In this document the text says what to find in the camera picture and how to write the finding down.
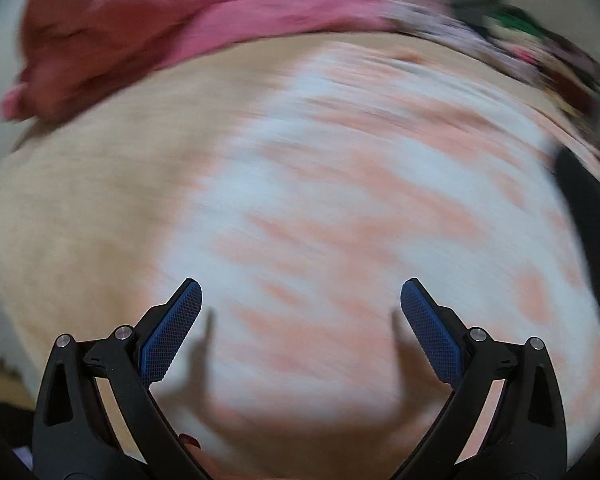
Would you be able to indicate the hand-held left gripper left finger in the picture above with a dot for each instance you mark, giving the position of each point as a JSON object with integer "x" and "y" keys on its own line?
{"x": 172, "y": 332}

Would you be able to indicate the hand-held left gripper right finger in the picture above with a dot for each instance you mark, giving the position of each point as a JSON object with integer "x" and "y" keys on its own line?
{"x": 430, "y": 330}

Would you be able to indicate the black sweater with orange cuffs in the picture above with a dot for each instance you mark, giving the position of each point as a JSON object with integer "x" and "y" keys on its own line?
{"x": 590, "y": 220}

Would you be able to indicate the stack of folded clothes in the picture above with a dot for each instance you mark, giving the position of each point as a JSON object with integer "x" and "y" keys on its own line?
{"x": 550, "y": 55}

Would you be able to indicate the pile of lilac clothes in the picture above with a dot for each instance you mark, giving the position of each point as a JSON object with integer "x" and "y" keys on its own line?
{"x": 455, "y": 30}

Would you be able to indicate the beige fleece blanket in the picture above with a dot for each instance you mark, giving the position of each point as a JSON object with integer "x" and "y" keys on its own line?
{"x": 105, "y": 185}

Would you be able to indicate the peach checked blanket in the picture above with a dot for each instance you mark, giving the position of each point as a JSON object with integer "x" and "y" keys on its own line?
{"x": 355, "y": 185}

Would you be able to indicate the pink comforter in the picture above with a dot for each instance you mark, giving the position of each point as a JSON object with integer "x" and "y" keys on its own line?
{"x": 155, "y": 25}

